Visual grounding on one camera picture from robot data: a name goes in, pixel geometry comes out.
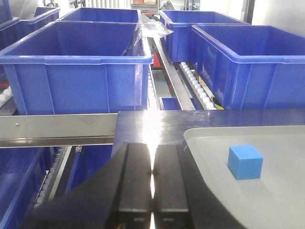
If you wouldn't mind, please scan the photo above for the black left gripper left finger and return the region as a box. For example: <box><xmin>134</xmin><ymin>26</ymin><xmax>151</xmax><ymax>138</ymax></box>
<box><xmin>20</xmin><ymin>143</ymin><xmax>151</xmax><ymax>229</ymax></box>

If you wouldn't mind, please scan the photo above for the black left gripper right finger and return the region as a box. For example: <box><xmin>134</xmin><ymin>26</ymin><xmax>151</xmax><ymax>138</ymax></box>
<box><xmin>153</xmin><ymin>145</ymin><xmax>243</xmax><ymax>229</ymax></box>

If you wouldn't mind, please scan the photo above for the blue foam cube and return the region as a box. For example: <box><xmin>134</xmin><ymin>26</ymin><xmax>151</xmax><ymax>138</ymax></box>
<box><xmin>228</xmin><ymin>145</ymin><xmax>264</xmax><ymax>180</ymax></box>

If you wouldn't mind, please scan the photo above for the blue bin lower middle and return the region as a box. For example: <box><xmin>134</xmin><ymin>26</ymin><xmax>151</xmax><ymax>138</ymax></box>
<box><xmin>65</xmin><ymin>145</ymin><xmax>113</xmax><ymax>193</ymax></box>

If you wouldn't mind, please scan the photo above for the blue bin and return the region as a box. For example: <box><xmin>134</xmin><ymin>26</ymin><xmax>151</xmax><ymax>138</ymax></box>
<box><xmin>0</xmin><ymin>21</ymin><xmax>152</xmax><ymax>115</ymax></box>
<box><xmin>65</xmin><ymin>145</ymin><xmax>113</xmax><ymax>193</ymax></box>
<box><xmin>0</xmin><ymin>147</ymin><xmax>54</xmax><ymax>229</ymax></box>
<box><xmin>159</xmin><ymin>10</ymin><xmax>248</xmax><ymax>62</ymax></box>
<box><xmin>192</xmin><ymin>25</ymin><xmax>305</xmax><ymax>109</ymax></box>
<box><xmin>0</xmin><ymin>7</ymin><xmax>60</xmax><ymax>50</ymax></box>
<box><xmin>59</xmin><ymin>7</ymin><xmax>142</xmax><ymax>23</ymax></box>

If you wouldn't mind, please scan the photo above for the grey plastic tray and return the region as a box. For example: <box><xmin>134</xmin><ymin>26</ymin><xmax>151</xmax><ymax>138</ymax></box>
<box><xmin>184</xmin><ymin>125</ymin><xmax>305</xmax><ymax>229</ymax></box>

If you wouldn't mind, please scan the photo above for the blue bin lower left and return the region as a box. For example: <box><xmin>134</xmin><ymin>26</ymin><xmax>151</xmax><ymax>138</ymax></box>
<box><xmin>0</xmin><ymin>147</ymin><xmax>54</xmax><ymax>229</ymax></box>

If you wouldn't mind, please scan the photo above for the white roller track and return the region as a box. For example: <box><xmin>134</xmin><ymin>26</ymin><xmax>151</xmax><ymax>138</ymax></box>
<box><xmin>179</xmin><ymin>62</ymin><xmax>217</xmax><ymax>110</ymax></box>

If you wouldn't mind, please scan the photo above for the blue bin front left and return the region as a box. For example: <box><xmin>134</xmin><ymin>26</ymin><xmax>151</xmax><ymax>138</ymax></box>
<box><xmin>0</xmin><ymin>21</ymin><xmax>152</xmax><ymax>115</ymax></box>

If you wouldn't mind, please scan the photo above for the blue bin front right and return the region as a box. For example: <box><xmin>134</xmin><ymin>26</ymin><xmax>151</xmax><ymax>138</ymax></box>
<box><xmin>192</xmin><ymin>25</ymin><xmax>305</xmax><ymax>109</ymax></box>

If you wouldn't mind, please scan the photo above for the blue bin rear right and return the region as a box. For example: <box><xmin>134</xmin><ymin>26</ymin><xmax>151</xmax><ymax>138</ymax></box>
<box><xmin>159</xmin><ymin>10</ymin><xmax>248</xmax><ymax>62</ymax></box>

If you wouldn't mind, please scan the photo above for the clear plastic bag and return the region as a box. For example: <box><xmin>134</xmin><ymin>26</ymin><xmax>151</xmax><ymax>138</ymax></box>
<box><xmin>122</xmin><ymin>14</ymin><xmax>173</xmax><ymax>56</ymax></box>

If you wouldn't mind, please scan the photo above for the blue bin rear left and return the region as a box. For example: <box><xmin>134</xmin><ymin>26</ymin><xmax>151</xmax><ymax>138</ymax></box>
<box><xmin>59</xmin><ymin>7</ymin><xmax>142</xmax><ymax>23</ymax></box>

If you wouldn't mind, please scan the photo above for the blue bin far left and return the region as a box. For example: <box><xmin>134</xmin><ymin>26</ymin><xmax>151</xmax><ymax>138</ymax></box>
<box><xmin>0</xmin><ymin>7</ymin><xmax>60</xmax><ymax>50</ymax></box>

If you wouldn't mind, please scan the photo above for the steel shelf front rail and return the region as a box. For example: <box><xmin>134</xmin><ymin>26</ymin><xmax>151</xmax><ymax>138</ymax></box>
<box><xmin>0</xmin><ymin>114</ymin><xmax>118</xmax><ymax>148</ymax></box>

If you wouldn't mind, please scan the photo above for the steel divider rail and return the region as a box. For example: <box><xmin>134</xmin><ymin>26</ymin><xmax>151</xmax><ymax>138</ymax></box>
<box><xmin>154</xmin><ymin>38</ymin><xmax>195</xmax><ymax>110</ymax></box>

